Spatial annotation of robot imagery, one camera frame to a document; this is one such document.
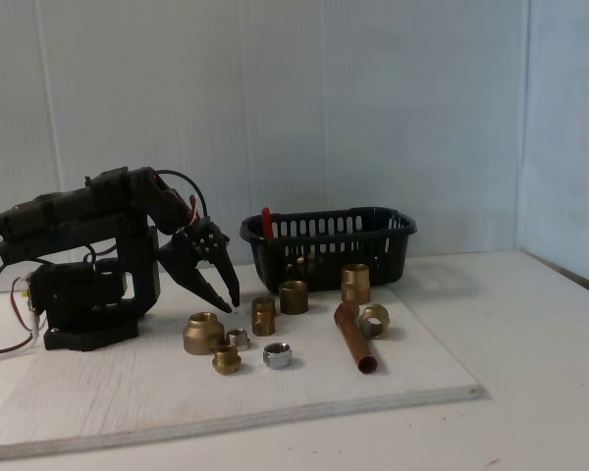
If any small silver hex bushing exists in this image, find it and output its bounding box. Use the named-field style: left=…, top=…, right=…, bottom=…
left=224, top=328, right=251, bottom=350

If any white wooden board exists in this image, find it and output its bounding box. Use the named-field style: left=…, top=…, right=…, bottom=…
left=0, top=274, right=486, bottom=463

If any large brass reducer coupling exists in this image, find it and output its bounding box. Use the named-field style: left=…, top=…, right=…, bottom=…
left=182, top=311, right=226, bottom=355

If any black camera cable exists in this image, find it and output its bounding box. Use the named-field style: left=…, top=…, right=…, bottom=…
left=0, top=169, right=208, bottom=300

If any black plastic slotted basket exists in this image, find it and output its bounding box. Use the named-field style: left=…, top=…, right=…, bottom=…
left=240, top=205, right=418, bottom=294

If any chrome hex nut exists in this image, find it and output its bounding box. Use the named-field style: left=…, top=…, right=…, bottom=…
left=262, top=341, right=295, bottom=370

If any red servo cable loop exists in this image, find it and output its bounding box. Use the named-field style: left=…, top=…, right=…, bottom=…
left=174, top=193, right=207, bottom=232

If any red power wire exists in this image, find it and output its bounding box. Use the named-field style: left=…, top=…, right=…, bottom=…
left=0, top=276, right=36, bottom=357

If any thin red servo wire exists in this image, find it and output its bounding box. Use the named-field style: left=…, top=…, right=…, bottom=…
left=81, top=242, right=117, bottom=264

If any brass hex ring bushing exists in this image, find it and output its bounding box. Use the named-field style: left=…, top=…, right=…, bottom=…
left=357, top=303, right=391, bottom=340

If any small brass hex nipple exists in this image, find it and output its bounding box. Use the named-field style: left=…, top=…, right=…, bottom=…
left=212, top=344, right=242, bottom=376

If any brass male thread adapter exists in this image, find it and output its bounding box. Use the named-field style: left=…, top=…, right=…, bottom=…
left=341, top=263, right=372, bottom=305

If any white wire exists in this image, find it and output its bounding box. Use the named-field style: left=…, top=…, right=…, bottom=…
left=0, top=309, right=48, bottom=367

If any dark brass sleeve coupling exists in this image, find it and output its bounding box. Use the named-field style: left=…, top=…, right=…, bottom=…
left=278, top=281, right=309, bottom=316

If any brass hex threaded fitting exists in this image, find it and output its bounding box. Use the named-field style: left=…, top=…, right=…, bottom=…
left=249, top=296, right=277, bottom=338

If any copper pipe piece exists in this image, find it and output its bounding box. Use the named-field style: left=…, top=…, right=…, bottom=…
left=333, top=301, right=380, bottom=377

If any brass ball valve red handle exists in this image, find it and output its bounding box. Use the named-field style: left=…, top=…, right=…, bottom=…
left=260, top=207, right=325, bottom=279

